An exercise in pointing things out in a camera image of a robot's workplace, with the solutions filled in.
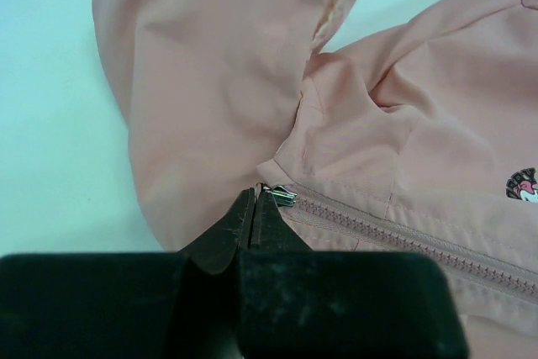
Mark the pink hooded zip jacket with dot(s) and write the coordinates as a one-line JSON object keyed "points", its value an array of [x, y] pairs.
{"points": [[423, 135]]}

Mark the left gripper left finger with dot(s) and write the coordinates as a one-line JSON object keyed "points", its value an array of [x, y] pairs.
{"points": [[215, 248]]}

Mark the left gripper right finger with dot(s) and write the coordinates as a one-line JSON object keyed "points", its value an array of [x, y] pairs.
{"points": [[269, 232]]}

